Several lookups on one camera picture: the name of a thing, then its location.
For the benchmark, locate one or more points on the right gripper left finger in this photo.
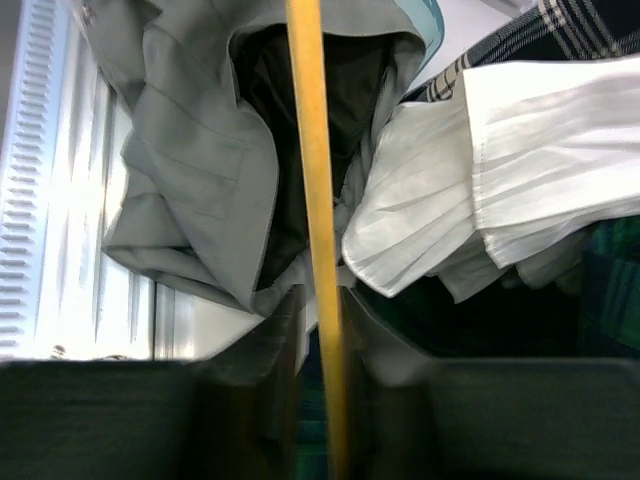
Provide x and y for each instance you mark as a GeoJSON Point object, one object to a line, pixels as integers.
{"type": "Point", "coordinates": [231, 416]}

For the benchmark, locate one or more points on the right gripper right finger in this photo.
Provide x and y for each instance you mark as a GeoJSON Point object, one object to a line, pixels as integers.
{"type": "Point", "coordinates": [416, 416]}

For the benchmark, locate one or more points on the grey skirt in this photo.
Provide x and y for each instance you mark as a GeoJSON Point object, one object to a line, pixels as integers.
{"type": "Point", "coordinates": [215, 200]}

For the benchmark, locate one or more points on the yellow hanger of grey skirt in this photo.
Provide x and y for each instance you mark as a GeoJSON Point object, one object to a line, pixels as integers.
{"type": "Point", "coordinates": [307, 61]}

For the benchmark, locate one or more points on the dark green plaid skirt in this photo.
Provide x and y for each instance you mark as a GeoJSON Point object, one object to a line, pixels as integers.
{"type": "Point", "coordinates": [511, 320]}

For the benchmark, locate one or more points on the white pleated skirt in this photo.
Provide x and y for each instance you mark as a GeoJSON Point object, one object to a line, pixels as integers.
{"type": "Point", "coordinates": [509, 173]}

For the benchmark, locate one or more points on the navy plaid skirt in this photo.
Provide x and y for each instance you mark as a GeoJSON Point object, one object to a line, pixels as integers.
{"type": "Point", "coordinates": [565, 30]}

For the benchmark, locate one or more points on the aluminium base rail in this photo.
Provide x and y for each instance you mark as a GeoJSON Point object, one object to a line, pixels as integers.
{"type": "Point", "coordinates": [89, 306]}

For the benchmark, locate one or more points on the slotted cable duct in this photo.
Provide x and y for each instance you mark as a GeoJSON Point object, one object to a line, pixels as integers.
{"type": "Point", "coordinates": [27, 159]}

